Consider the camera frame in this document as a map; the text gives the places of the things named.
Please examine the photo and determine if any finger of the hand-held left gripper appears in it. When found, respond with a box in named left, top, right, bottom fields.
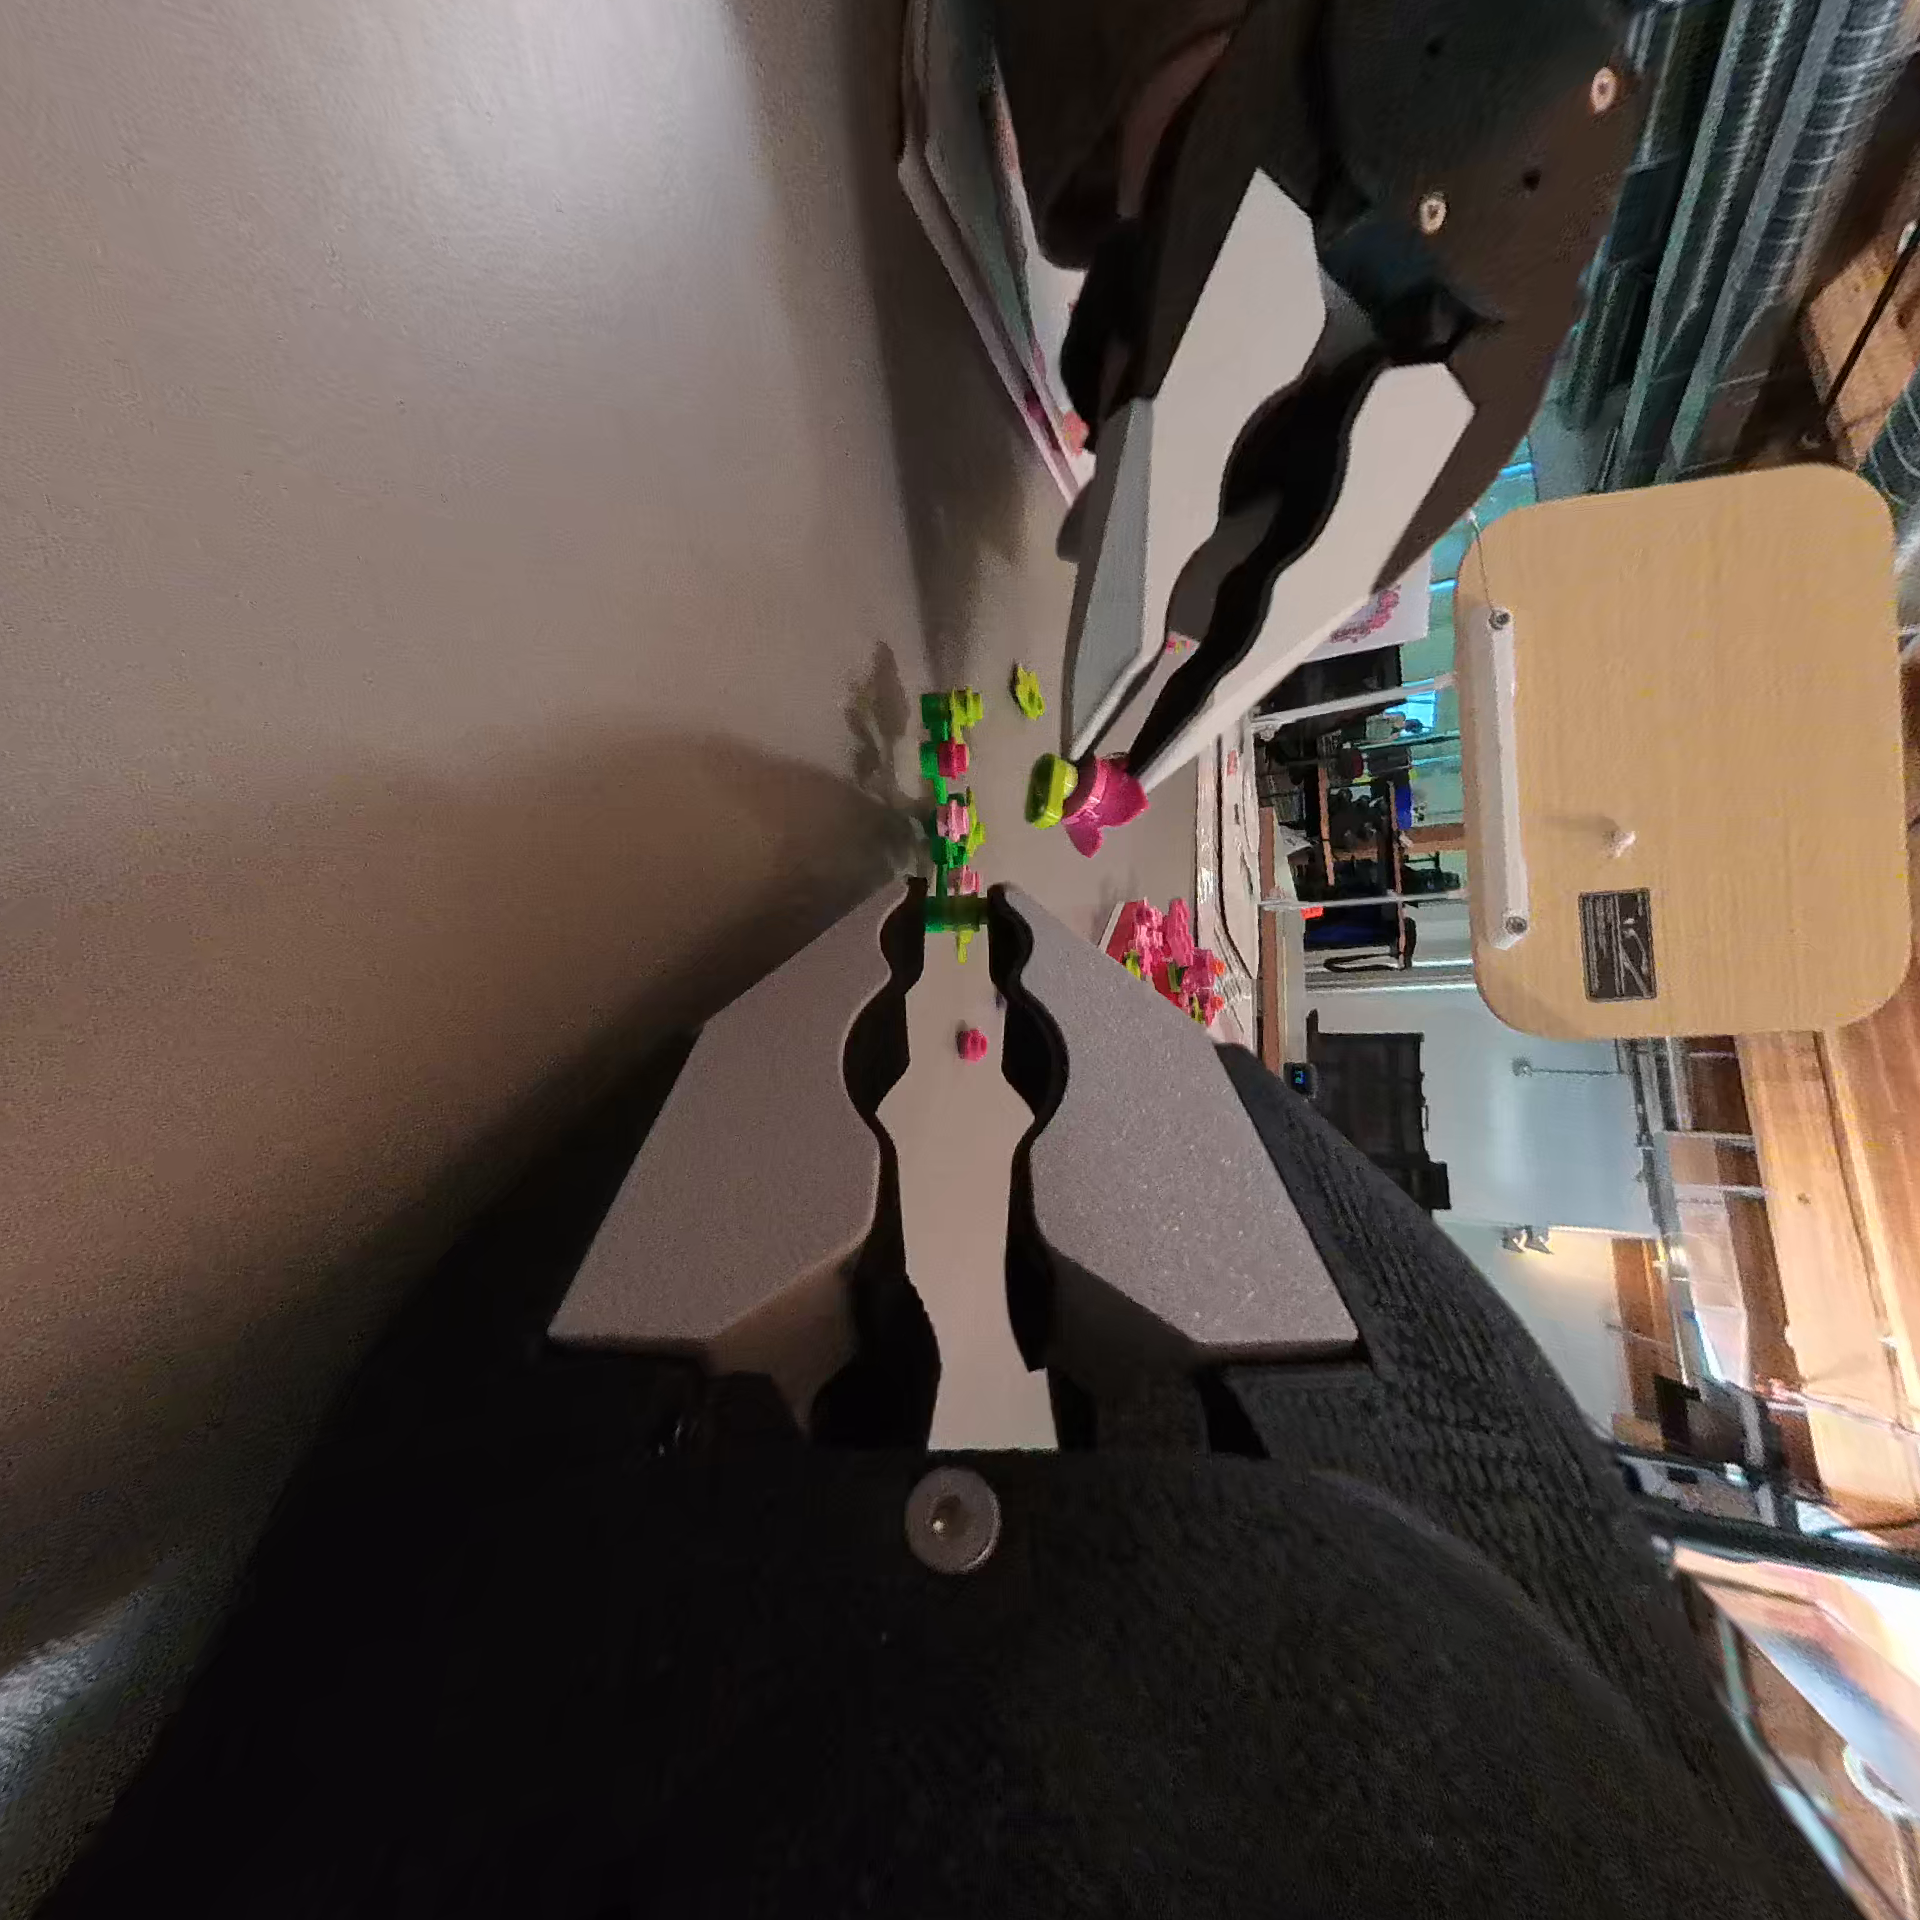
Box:
left=1062, top=166, right=1333, bottom=753
left=1121, top=362, right=1480, bottom=784

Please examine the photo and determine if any white box with pink print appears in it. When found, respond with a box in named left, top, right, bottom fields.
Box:
left=1318, top=557, right=1438, bottom=649

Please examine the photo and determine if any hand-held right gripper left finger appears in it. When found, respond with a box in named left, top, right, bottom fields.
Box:
left=547, top=877, right=923, bottom=1442

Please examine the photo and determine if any green lego stem assembly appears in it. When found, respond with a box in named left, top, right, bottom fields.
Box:
left=918, top=688, right=993, bottom=961

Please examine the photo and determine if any pink lego heart wreath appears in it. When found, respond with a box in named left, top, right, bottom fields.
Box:
left=1102, top=895, right=1232, bottom=1029

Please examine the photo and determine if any white flat booklet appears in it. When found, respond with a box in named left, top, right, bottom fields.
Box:
left=901, top=0, right=1103, bottom=504

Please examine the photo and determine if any magenta lego piece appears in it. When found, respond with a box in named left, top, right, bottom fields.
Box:
left=1062, top=753, right=1151, bottom=858

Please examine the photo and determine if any black monitor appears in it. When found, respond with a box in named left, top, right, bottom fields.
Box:
left=1308, top=1013, right=1451, bottom=1210

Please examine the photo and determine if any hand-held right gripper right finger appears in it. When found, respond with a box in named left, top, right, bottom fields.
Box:
left=984, top=881, right=1360, bottom=1373

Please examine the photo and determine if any printed instruction sheet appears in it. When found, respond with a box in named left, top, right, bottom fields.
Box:
left=1195, top=720, right=1263, bottom=1037

